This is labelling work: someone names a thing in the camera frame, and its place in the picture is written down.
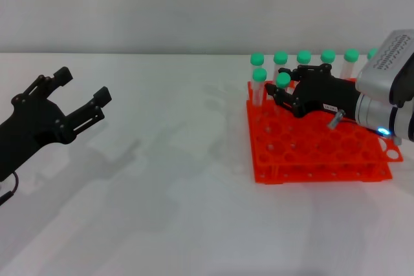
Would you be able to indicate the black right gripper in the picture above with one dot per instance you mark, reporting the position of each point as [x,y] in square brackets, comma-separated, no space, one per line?
[326,93]

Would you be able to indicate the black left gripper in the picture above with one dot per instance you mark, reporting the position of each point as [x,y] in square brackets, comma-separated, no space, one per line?
[29,127]

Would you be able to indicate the clear test tube green cap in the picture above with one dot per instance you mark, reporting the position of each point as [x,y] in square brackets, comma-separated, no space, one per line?
[351,55]
[283,79]
[372,54]
[259,75]
[280,57]
[328,56]
[257,59]
[304,56]

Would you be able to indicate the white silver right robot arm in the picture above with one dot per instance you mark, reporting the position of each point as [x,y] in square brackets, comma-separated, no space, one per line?
[375,114]

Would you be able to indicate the orange test tube rack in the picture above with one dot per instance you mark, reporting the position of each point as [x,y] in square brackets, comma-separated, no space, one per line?
[307,150]

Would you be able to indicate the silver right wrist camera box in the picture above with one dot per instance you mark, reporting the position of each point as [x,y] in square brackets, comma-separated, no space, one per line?
[378,75]

